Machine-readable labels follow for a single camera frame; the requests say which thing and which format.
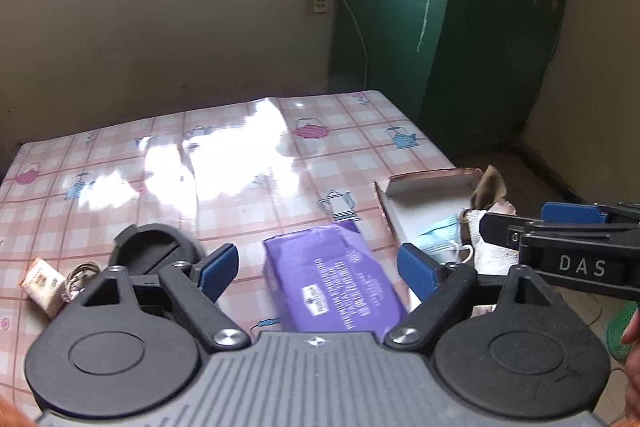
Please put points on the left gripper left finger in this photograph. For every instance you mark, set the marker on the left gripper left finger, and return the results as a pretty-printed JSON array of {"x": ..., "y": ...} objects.
[{"x": 132, "y": 347}]

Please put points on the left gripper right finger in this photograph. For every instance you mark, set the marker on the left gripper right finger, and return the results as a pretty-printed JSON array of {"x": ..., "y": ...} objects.
[{"x": 500, "y": 346}]

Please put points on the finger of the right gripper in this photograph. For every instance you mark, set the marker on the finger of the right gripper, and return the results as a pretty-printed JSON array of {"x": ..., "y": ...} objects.
[
  {"x": 596, "y": 214},
  {"x": 505, "y": 231}
]

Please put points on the orange white tissue packet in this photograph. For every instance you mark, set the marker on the orange white tissue packet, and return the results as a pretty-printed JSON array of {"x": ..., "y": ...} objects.
[{"x": 45, "y": 286}]

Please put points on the person's hand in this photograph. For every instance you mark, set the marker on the person's hand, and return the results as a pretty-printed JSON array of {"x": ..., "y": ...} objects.
[{"x": 632, "y": 368}]

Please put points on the white towel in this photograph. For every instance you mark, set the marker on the white towel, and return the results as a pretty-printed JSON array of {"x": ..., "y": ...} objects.
[{"x": 488, "y": 259}]

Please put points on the brown cloth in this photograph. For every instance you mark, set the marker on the brown cloth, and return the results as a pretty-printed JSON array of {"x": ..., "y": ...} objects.
[{"x": 489, "y": 190}]

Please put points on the blue face mask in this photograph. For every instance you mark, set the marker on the blue face mask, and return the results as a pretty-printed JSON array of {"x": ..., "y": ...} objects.
[{"x": 448, "y": 240}]

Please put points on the open cardboard box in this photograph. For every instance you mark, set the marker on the open cardboard box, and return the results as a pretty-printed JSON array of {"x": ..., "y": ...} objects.
[{"x": 411, "y": 202}]

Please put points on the white cup black lid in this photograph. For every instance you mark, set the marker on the white cup black lid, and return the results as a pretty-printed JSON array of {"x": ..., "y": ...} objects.
[{"x": 146, "y": 249}]

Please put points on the purple wet wipes pack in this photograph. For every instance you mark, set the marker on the purple wet wipes pack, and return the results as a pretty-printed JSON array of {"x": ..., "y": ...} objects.
[{"x": 325, "y": 279}]

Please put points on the pink checked tablecloth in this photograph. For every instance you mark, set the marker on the pink checked tablecloth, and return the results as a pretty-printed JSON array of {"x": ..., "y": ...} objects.
[{"x": 235, "y": 174}]

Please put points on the green door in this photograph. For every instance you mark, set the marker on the green door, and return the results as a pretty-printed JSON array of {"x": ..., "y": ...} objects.
[{"x": 467, "y": 72}]

